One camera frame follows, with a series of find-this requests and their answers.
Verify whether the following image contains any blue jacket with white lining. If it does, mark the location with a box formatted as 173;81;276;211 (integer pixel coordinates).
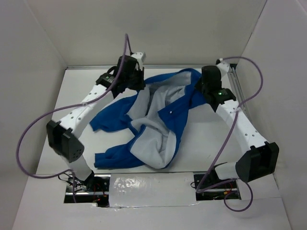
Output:
90;69;206;169

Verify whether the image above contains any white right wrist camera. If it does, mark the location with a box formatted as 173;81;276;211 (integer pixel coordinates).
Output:
216;58;231;78

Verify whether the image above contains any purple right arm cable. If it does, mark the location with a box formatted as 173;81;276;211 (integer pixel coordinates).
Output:
195;56;262;212

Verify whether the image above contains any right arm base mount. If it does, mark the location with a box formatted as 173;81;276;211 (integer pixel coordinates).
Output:
196;175;240;201

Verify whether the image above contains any white taped cover panel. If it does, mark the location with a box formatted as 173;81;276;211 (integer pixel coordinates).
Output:
109;172;198;208

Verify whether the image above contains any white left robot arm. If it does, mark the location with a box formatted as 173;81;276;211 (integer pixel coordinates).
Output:
47;52;146;191

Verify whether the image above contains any aluminium table edge rail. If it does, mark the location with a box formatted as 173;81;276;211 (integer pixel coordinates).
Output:
67;64;205;70

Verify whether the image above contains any aluminium right side rail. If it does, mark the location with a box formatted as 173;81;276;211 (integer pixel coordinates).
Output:
227;63;252;120

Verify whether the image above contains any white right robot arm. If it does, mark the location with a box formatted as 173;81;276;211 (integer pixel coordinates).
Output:
196;62;279;188

